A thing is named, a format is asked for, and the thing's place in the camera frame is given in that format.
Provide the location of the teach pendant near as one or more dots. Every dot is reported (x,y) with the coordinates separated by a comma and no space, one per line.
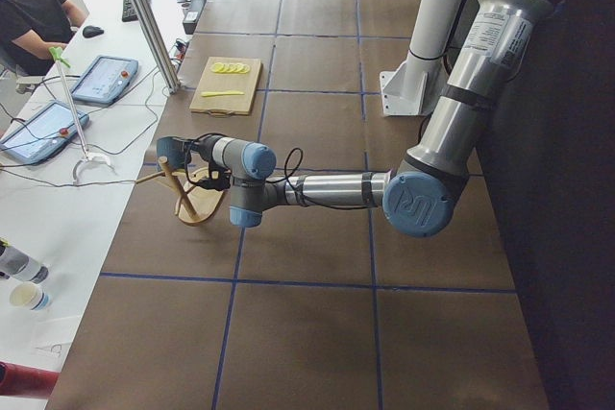
(41,137)

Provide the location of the paper cup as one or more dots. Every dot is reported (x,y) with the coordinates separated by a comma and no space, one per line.
(30,296)

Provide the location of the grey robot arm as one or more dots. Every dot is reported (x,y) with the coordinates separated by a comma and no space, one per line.
(419,198)

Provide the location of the black computer mouse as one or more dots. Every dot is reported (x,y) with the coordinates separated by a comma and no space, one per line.
(91,31)

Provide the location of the teach pendant far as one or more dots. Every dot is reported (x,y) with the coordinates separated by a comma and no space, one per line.
(104,80)

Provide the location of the bamboo cutting board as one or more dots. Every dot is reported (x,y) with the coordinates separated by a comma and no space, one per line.
(227,105)

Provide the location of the person in black shirt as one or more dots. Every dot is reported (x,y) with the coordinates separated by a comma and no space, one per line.
(30,28)

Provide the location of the dark teal ribbed mug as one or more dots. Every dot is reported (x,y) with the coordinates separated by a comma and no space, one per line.
(167,147)

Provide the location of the yellow plastic knife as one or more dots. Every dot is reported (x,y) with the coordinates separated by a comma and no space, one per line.
(211,94)

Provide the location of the plastic water bottle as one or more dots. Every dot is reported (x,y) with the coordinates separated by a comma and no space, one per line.
(17,264)

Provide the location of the aluminium frame column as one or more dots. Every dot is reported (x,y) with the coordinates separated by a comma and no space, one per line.
(150,28)

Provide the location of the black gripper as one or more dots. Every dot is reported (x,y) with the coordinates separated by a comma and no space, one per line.
(214,182)

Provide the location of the wooden mug tree rack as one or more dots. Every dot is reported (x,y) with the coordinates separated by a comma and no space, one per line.
(194,205)

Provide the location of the grabber reacher tool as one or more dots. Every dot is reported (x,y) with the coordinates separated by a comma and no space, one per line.
(88,156)

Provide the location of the teach pendant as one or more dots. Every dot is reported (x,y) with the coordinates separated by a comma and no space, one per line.
(104,80)
(41,137)

